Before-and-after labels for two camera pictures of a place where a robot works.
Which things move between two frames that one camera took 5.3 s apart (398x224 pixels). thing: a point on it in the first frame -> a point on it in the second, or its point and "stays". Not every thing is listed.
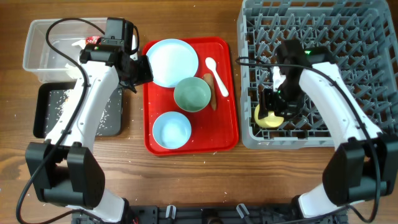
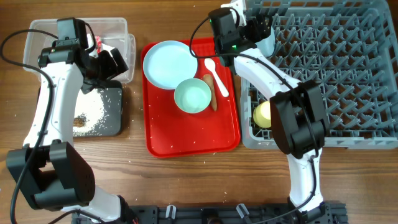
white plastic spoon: [211, 64] stays
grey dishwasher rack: [362, 37] stays
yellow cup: [271, 121] stays
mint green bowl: [192, 94] stays
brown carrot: [209, 79] stays
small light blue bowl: [171, 130] -> [267, 45]
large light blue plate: [171, 60] stays
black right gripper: [266, 103] -> [263, 30]
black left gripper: [147, 74] -> [111, 68]
